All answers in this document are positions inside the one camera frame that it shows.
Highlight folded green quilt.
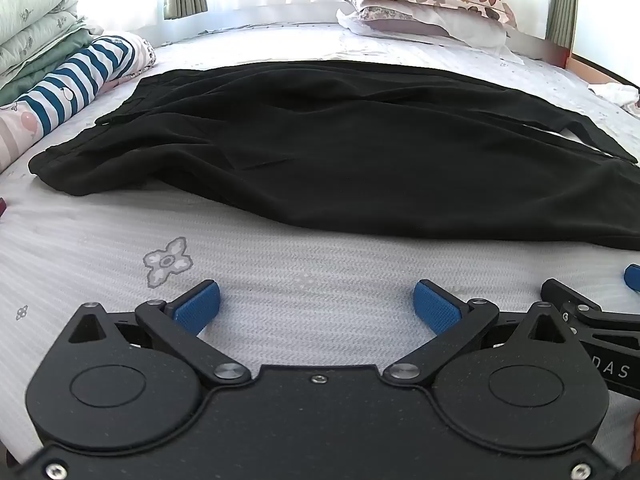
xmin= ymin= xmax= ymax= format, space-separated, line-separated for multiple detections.
xmin=0 ymin=0 xmax=103 ymax=106

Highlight black pants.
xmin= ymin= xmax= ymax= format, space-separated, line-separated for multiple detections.
xmin=27 ymin=59 xmax=640 ymax=252

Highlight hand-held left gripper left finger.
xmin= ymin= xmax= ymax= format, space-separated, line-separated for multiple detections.
xmin=66 ymin=279 xmax=252 ymax=389

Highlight white crumpled cloth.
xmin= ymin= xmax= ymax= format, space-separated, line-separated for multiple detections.
xmin=589 ymin=81 xmax=640 ymax=111

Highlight blue striped blanket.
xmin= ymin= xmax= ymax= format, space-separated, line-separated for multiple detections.
xmin=0 ymin=30 xmax=159 ymax=172

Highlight mauve pillow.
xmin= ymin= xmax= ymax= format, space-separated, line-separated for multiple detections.
xmin=357 ymin=5 xmax=452 ymax=37

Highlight white pillow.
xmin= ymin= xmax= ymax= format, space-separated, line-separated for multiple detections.
xmin=335 ymin=6 xmax=512 ymax=55

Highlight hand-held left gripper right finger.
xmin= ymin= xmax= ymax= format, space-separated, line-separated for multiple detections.
xmin=382 ymin=279 xmax=582 ymax=389

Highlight wooden bed frame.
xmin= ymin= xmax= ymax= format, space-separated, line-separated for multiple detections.
xmin=505 ymin=35 xmax=640 ymax=87

